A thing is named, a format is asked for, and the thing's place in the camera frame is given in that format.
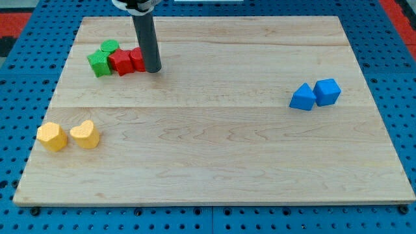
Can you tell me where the green star block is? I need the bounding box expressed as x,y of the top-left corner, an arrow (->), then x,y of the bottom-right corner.
87,50 -> 112,77

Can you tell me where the green cylinder block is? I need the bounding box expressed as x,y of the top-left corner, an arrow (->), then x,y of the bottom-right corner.
99,39 -> 120,53

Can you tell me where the yellow heart block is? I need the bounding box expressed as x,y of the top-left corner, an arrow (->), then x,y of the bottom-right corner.
70,120 -> 100,149

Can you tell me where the light wooden board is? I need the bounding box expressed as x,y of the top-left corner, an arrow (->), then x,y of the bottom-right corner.
14,16 -> 415,207

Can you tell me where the red star block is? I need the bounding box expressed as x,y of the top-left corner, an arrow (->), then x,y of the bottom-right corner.
109,49 -> 135,76

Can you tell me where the blue cube block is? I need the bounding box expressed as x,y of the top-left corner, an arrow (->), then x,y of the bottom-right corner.
313,78 -> 341,107

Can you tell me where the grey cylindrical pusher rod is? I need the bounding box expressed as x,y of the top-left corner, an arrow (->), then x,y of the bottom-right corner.
132,12 -> 162,73

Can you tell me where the yellow hexagon block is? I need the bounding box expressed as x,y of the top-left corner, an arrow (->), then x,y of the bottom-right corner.
36,122 -> 68,152

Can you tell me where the blue triangle block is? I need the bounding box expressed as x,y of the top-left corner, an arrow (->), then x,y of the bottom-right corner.
289,83 -> 317,111

